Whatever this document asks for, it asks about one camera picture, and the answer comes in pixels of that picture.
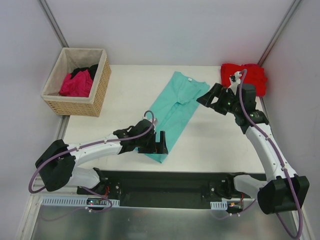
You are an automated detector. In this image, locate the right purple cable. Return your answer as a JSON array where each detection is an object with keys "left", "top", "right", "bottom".
[{"left": 212, "top": 69, "right": 305, "bottom": 240}]

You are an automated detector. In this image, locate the left grey cable duct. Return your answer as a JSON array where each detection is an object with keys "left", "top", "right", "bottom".
[{"left": 41, "top": 196, "right": 120, "bottom": 208}]

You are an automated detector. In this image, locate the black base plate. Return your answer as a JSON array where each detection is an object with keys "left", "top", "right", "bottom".
[{"left": 74, "top": 169, "right": 268, "bottom": 208}]

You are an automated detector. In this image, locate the pink t shirt in basket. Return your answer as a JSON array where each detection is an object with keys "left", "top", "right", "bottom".
[{"left": 59, "top": 69, "right": 93, "bottom": 98}]

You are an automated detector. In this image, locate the aluminium frame post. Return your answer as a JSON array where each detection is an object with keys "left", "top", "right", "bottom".
[
  {"left": 257, "top": 0, "right": 304, "bottom": 67},
  {"left": 37, "top": 0, "right": 69, "bottom": 48}
]

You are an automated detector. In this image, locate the wicker laundry basket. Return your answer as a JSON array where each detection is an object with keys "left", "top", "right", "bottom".
[{"left": 41, "top": 47, "right": 112, "bottom": 117}]

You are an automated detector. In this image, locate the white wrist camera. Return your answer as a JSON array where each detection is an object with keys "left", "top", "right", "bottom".
[
  {"left": 153, "top": 118, "right": 158, "bottom": 126},
  {"left": 228, "top": 71, "right": 243, "bottom": 94}
]

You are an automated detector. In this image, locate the right aluminium frame post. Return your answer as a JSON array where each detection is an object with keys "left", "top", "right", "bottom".
[{"left": 257, "top": 0, "right": 304, "bottom": 67}]

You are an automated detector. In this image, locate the black t shirt in basket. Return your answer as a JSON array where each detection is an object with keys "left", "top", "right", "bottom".
[{"left": 71, "top": 64, "right": 99, "bottom": 80}]

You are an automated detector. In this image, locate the left aluminium frame post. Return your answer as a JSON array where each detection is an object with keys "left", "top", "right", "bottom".
[{"left": 37, "top": 0, "right": 69, "bottom": 48}]

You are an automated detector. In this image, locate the aluminium rail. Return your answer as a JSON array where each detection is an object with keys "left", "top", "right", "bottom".
[{"left": 33, "top": 176, "right": 78, "bottom": 195}]

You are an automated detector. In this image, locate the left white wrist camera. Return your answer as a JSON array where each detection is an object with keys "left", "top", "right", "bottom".
[{"left": 153, "top": 118, "right": 158, "bottom": 126}]

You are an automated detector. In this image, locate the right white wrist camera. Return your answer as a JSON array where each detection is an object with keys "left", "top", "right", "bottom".
[{"left": 228, "top": 71, "right": 243, "bottom": 94}]

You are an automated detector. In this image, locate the red t shirt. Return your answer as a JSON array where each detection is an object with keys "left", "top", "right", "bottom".
[{"left": 220, "top": 63, "right": 268, "bottom": 97}]

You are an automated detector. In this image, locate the grey cable duct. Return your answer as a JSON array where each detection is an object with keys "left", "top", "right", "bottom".
[
  {"left": 210, "top": 200, "right": 228, "bottom": 211},
  {"left": 41, "top": 196, "right": 120, "bottom": 208}
]

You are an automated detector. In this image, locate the right grey cable duct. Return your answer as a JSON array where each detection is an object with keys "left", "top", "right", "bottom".
[{"left": 210, "top": 200, "right": 228, "bottom": 211}]

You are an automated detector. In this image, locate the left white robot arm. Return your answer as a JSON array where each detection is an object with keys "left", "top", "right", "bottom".
[{"left": 35, "top": 119, "right": 169, "bottom": 195}]

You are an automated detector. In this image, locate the teal t shirt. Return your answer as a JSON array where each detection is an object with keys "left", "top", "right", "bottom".
[{"left": 149, "top": 71, "right": 210, "bottom": 152}]

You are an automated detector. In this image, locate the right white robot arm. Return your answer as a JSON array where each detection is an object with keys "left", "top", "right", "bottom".
[{"left": 197, "top": 83, "right": 310, "bottom": 215}]

